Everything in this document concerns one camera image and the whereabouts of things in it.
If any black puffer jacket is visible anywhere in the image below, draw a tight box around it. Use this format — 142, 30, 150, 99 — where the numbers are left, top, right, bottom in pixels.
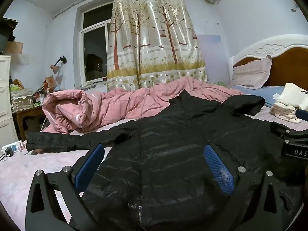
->
25, 89, 308, 231

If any white framed window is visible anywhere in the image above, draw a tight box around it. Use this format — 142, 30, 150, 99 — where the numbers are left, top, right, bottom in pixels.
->
77, 2, 115, 86

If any stack of papers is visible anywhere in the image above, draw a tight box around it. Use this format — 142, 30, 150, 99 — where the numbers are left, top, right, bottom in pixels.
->
10, 87, 34, 112

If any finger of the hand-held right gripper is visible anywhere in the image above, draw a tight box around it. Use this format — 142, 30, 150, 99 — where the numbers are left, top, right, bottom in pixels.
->
295, 109, 308, 122
269, 121, 308, 143

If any cardboard box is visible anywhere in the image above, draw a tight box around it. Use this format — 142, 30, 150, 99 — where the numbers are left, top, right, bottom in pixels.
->
5, 41, 24, 55

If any wooden bedside table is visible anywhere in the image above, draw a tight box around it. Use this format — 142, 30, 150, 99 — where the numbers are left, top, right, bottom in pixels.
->
12, 105, 47, 141

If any white printed garment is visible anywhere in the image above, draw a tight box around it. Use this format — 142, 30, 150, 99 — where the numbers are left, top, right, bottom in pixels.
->
277, 83, 308, 109

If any white power strip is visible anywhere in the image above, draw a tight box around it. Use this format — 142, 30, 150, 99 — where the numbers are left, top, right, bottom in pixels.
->
2, 141, 26, 154

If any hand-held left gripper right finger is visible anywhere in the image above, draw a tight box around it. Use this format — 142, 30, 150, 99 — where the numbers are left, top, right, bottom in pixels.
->
203, 144, 283, 231

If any dark bag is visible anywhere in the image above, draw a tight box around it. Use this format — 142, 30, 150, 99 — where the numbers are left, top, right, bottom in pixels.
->
0, 17, 18, 54

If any tree print curtain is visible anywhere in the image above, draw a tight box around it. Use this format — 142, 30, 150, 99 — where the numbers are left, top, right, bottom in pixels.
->
106, 0, 208, 89

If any pink wall lamp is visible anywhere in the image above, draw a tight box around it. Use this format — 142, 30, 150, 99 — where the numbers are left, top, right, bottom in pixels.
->
50, 56, 68, 74

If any white and brown headboard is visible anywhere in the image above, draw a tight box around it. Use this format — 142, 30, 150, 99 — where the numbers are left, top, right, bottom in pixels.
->
228, 34, 308, 87

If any pink pillow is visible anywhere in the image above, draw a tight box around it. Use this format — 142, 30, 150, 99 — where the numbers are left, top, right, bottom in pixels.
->
227, 56, 273, 89

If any pink checked duvet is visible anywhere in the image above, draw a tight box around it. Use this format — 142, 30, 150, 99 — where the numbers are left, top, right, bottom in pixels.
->
41, 77, 244, 135

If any bed with pink sheet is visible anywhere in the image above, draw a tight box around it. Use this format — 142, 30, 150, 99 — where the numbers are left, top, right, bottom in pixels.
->
0, 106, 308, 231

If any white drawer cabinet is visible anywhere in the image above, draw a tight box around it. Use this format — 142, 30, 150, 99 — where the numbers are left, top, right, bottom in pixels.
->
0, 55, 20, 147

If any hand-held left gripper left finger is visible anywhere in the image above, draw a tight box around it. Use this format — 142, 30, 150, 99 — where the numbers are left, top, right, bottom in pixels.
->
25, 143, 106, 231

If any blue flowered pillow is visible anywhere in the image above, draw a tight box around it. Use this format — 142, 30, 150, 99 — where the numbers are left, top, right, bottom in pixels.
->
232, 85, 287, 107

